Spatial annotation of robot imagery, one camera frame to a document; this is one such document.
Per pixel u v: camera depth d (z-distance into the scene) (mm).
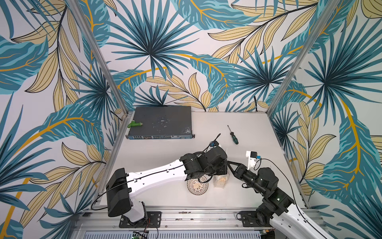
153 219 733
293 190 585
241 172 639
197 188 820
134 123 1040
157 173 446
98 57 851
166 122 1082
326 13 703
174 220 748
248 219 731
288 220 524
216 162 526
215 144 647
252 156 676
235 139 1019
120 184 399
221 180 763
